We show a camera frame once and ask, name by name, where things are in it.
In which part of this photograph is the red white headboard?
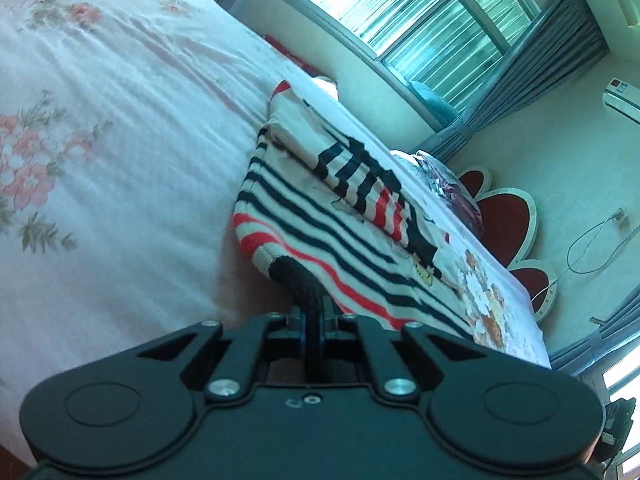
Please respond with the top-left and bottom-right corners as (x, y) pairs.
(458, 166), (559, 324)

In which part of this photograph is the striped knit sweater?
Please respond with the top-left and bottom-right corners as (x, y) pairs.
(232, 81), (473, 339)

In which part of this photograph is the blue-grey curtain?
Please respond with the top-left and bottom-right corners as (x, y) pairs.
(418, 0), (608, 162)

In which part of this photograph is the stack of folded bedding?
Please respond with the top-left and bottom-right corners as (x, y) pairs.
(390, 151), (484, 237)

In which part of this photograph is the floral bed sheet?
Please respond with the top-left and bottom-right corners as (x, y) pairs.
(1, 0), (550, 479)

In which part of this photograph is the white wall air conditioner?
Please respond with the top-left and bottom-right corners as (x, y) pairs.
(602, 78), (640, 125)

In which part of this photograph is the white cable on wall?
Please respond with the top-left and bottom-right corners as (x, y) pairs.
(529, 206), (640, 306)

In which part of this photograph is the window with teal frame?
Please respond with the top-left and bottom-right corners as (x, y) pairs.
(283, 0), (540, 131)

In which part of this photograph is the red pillow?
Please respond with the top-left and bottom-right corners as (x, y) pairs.
(262, 35), (326, 77)

